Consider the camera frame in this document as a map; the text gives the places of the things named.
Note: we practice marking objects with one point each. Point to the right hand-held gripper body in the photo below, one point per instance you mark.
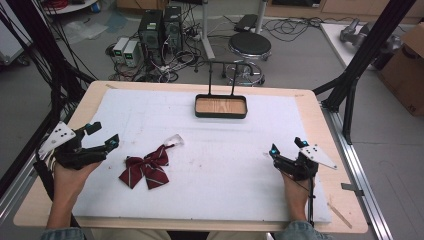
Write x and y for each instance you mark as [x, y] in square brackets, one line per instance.
[296, 168]

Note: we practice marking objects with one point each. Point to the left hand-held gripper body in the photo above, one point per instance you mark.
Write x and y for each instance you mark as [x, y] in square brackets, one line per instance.
[71, 156]

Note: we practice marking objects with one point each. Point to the red striped bow tie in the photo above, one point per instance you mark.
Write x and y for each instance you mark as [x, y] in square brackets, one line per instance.
[146, 168]

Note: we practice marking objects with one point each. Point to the black tray with stand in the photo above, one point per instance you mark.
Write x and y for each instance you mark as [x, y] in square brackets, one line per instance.
[220, 106]

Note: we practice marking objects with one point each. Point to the person's right hand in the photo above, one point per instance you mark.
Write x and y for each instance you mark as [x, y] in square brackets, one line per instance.
[298, 190]

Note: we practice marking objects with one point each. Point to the person's left hand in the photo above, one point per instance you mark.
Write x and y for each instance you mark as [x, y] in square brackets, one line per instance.
[68, 183]

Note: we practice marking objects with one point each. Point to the white foam mat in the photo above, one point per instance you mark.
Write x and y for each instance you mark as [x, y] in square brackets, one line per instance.
[216, 173]

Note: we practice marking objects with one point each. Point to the person's denim right sleeve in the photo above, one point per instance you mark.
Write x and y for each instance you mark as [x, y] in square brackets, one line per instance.
[301, 231]

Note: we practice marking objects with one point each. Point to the person's denim sleeve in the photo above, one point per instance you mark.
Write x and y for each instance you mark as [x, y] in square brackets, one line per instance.
[301, 231]
[63, 234]

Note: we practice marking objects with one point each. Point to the thin wooden stick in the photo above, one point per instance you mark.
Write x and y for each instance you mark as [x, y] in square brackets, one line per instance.
[340, 215]

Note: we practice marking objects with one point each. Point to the person's denim left sleeve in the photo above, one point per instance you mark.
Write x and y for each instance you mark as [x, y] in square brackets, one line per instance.
[63, 234]

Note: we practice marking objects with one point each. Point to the white power supply unit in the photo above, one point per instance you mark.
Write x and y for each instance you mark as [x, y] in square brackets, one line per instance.
[131, 53]
[120, 48]

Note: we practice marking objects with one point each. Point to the black computer tower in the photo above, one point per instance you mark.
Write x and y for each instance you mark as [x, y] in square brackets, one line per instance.
[173, 28]
[150, 33]

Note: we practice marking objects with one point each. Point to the black round stool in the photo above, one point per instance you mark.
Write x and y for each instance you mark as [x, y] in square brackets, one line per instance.
[250, 44]

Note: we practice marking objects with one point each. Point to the brown cardboard box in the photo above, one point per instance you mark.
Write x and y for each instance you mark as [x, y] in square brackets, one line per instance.
[405, 76]

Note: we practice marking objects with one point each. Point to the flat black box on floor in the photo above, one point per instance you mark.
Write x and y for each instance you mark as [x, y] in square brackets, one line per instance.
[246, 22]

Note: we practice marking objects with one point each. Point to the grey desk leg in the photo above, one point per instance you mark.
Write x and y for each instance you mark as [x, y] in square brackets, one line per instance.
[207, 36]

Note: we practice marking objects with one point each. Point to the grey metal bracket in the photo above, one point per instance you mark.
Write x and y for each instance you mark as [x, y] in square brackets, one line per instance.
[351, 188]

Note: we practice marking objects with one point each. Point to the aluminium rail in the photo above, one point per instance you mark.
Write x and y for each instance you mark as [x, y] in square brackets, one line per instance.
[360, 170]
[13, 196]

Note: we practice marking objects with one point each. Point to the black metal frame strut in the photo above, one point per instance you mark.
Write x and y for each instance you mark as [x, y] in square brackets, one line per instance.
[366, 50]

